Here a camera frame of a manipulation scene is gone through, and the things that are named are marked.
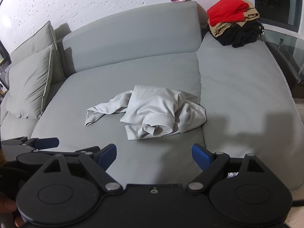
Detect grey cushion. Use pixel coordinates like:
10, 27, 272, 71
11, 21, 66, 83
6, 45, 54, 120

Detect person's left hand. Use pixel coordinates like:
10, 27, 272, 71
0, 196, 25, 228

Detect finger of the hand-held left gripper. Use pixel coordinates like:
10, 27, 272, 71
75, 146, 101, 154
22, 137, 60, 150

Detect black folded clothes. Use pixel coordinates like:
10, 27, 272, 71
215, 19, 265, 48

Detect glass table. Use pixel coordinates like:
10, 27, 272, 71
261, 28, 304, 98

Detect dark window frame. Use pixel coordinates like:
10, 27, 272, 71
254, 0, 304, 32

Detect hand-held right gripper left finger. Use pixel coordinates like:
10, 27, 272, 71
43, 144, 123, 193

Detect white printed shirt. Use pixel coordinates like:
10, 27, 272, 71
85, 85, 207, 140

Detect grey sofa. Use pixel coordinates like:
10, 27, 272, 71
0, 1, 302, 190

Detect red folded cloth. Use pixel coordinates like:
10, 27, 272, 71
207, 0, 249, 26

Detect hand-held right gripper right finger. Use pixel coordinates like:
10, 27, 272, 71
186, 144, 265, 193

